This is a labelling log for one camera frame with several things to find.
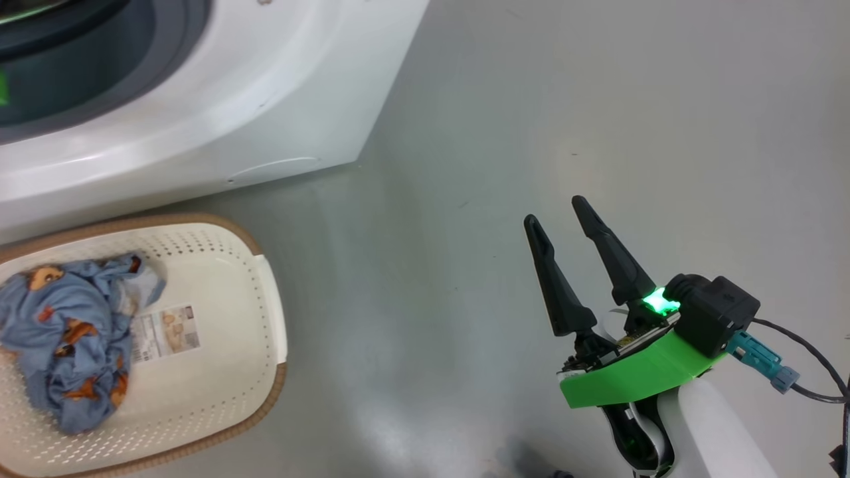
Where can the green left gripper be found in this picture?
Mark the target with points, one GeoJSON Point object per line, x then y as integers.
{"type": "Point", "coordinates": [2, 87]}

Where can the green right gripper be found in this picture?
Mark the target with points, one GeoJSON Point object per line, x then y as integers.
{"type": "Point", "coordinates": [637, 375]}

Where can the blue bear-print garment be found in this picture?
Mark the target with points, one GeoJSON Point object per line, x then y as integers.
{"type": "Point", "coordinates": [66, 332]}

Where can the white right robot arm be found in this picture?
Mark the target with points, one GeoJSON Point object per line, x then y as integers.
{"type": "Point", "coordinates": [717, 438]}

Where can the grey rubber door gasket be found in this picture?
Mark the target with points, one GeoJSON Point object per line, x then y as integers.
{"type": "Point", "coordinates": [133, 66]}

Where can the white front-load washing machine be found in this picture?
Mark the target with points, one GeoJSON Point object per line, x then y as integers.
{"type": "Point", "coordinates": [232, 99]}

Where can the round white filter cover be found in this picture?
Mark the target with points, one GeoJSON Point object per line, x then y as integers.
{"type": "Point", "coordinates": [279, 167]}

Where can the paper basket label sticker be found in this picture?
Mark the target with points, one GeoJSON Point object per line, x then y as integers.
{"type": "Point", "coordinates": [166, 332]}

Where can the cream perforated laundry basket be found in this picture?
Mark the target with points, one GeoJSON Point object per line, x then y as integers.
{"type": "Point", "coordinates": [219, 345]}

